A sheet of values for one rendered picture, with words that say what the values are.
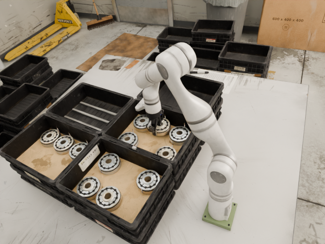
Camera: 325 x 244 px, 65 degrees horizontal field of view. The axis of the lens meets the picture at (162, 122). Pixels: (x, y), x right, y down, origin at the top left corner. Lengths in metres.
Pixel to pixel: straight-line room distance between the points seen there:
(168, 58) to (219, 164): 0.41
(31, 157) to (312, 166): 2.00
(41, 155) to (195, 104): 0.91
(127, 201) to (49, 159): 0.49
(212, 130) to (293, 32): 2.98
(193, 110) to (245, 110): 0.87
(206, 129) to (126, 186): 0.50
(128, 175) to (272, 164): 0.71
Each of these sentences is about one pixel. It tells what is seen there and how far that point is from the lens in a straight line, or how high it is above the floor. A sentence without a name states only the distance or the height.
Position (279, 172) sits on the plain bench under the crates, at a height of 0.70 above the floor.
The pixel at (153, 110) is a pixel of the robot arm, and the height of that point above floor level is 1.04.
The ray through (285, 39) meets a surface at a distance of 3.73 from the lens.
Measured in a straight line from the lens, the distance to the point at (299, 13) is 3.69.
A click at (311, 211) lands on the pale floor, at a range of 2.15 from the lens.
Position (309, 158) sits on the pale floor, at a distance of 2.42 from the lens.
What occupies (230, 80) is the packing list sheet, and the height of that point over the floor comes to 0.70.
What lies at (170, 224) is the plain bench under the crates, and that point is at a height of 0.70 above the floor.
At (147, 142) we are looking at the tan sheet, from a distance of 1.29.
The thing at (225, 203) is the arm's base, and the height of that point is 0.85.
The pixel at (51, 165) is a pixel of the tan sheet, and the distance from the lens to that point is 1.38.
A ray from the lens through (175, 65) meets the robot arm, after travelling 0.74.
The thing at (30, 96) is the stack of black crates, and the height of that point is 0.49.
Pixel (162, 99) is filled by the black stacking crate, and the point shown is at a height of 0.83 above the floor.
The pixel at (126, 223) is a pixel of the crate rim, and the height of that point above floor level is 0.93.
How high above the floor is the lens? 1.79
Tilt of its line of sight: 44 degrees down
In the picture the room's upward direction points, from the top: 9 degrees counter-clockwise
